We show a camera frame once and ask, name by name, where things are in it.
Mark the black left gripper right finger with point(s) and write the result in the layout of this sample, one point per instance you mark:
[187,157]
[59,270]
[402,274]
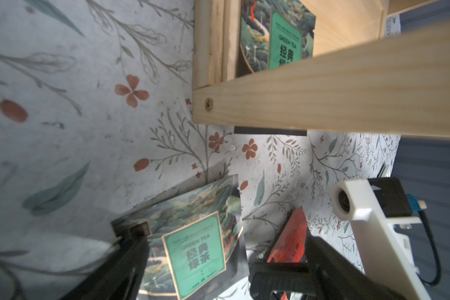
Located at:
[333,277]

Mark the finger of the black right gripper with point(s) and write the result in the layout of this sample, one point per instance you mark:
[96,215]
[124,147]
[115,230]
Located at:
[267,278]

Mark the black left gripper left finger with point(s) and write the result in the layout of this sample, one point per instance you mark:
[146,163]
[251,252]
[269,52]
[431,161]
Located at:
[119,278]

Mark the green tea bag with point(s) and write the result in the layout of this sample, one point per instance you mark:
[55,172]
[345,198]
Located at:
[196,242]
[274,33]

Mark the red tea bag upper middle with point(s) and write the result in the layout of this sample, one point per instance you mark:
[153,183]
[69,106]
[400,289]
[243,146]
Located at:
[290,245]

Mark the wooden two-tier shelf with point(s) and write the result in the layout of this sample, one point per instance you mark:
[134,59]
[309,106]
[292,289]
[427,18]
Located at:
[357,81]

